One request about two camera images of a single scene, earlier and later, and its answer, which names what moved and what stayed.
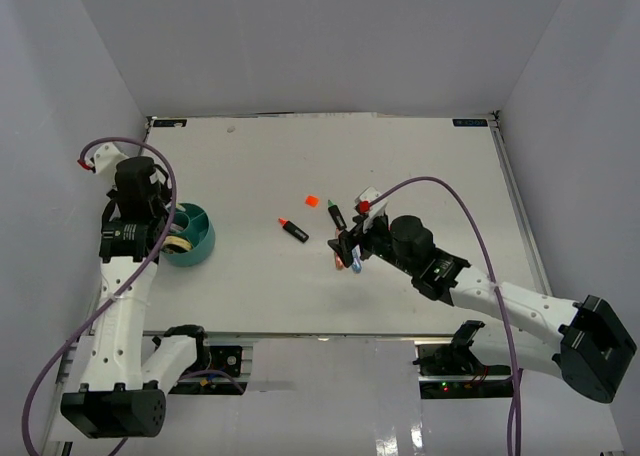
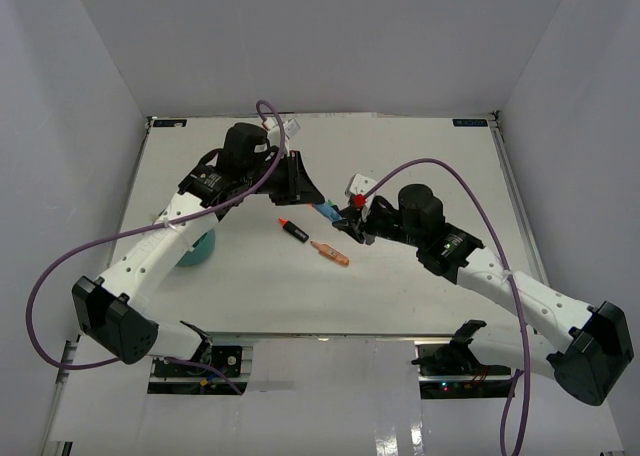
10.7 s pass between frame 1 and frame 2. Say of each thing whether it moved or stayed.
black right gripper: moved
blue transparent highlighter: moved
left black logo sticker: stayed
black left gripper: moved
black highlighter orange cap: stayed
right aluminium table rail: stayed
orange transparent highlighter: moved
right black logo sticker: stayed
